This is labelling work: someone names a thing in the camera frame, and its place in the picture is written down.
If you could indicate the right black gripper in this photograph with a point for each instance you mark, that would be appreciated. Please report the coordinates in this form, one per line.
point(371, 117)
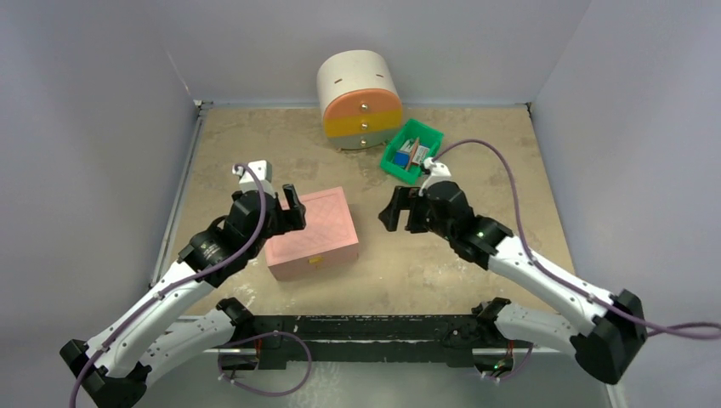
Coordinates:
point(413, 209)

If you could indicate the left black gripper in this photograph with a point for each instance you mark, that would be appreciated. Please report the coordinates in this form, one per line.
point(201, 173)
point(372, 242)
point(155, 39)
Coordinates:
point(291, 218)

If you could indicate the pink jewelry box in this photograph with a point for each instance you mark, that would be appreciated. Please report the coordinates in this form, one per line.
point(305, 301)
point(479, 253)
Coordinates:
point(329, 238)

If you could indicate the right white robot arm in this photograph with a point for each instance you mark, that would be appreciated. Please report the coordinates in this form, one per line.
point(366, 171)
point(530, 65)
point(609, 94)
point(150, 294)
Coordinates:
point(599, 329)

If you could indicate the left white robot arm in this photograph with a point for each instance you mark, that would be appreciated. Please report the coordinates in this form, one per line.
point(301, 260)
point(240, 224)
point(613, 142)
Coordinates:
point(117, 366)

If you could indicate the blue box in bin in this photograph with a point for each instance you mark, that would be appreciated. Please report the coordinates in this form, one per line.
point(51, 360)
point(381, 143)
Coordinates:
point(401, 158)

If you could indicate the red white small box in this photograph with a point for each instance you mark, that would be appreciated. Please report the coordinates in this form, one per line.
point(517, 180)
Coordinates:
point(421, 154)

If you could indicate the green plastic bin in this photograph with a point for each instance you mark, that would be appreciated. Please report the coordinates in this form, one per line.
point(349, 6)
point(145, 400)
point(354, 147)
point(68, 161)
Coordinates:
point(406, 151)

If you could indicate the cream orange drawer cabinet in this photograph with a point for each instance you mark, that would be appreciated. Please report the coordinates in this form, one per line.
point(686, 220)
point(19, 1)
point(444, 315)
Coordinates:
point(360, 106)

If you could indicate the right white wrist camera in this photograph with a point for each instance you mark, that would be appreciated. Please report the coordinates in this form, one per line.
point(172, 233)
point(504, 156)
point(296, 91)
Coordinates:
point(435, 172)

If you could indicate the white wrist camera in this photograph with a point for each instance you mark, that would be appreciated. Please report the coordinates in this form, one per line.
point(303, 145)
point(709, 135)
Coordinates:
point(435, 172)
point(254, 174)

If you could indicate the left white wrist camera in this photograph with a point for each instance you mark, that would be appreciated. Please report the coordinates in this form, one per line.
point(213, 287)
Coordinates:
point(254, 174)

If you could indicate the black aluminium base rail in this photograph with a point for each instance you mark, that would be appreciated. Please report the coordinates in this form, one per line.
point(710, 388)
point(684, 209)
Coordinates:
point(455, 340)

